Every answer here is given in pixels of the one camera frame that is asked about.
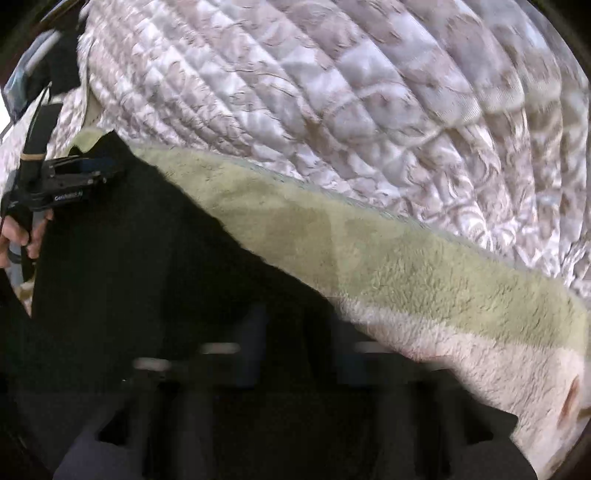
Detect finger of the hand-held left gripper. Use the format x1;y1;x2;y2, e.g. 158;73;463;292
48;156;117;174
54;169;125;186

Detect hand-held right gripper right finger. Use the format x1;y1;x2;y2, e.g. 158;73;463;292
332;318;537;480

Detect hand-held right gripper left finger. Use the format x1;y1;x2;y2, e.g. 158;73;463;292
55;305;269;480

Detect black pants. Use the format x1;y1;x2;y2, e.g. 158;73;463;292
0;130;519;480

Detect person's left hand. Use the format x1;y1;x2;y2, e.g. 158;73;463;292
0;210;54;271

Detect floral fleece blanket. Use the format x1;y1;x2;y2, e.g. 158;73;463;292
69;127;591;480

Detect black garment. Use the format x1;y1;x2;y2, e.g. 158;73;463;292
44;32;88;100

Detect quilted beige bedspread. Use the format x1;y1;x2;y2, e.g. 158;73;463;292
0;0;591;305

